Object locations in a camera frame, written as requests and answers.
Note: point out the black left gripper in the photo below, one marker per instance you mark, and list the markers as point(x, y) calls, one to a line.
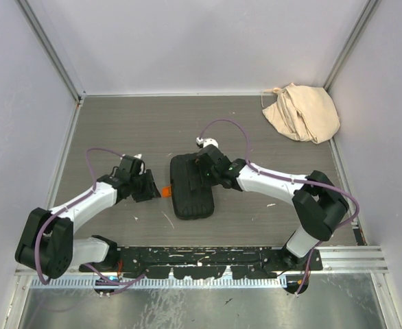
point(150, 191)

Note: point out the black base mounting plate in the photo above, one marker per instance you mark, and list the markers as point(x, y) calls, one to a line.
point(199, 262)

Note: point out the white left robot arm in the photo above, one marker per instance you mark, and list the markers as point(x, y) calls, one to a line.
point(47, 243)

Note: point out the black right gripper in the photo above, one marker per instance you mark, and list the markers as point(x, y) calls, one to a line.
point(201, 166)

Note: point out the black plastic tool case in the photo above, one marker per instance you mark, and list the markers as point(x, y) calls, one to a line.
point(192, 197)

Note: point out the slotted grey cable duct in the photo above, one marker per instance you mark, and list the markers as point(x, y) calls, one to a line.
point(226, 282)

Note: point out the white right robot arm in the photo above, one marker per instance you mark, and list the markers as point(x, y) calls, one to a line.
point(319, 205)

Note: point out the beige cloth bag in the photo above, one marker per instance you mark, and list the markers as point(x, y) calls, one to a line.
point(303, 113)

